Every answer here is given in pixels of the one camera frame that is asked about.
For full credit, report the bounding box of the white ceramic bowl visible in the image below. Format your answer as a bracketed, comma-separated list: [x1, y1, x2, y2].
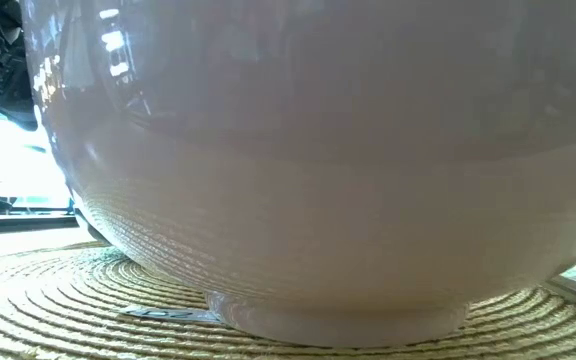
[20, 0, 576, 349]

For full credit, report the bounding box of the black aluminium frame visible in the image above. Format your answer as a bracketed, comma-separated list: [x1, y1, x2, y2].
[0, 189, 80, 241]

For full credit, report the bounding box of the grey printed label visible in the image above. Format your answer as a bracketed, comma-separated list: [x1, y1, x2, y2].
[117, 303, 222, 325]

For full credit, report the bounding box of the round woven straw placemat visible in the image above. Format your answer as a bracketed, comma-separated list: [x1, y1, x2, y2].
[0, 242, 576, 360]

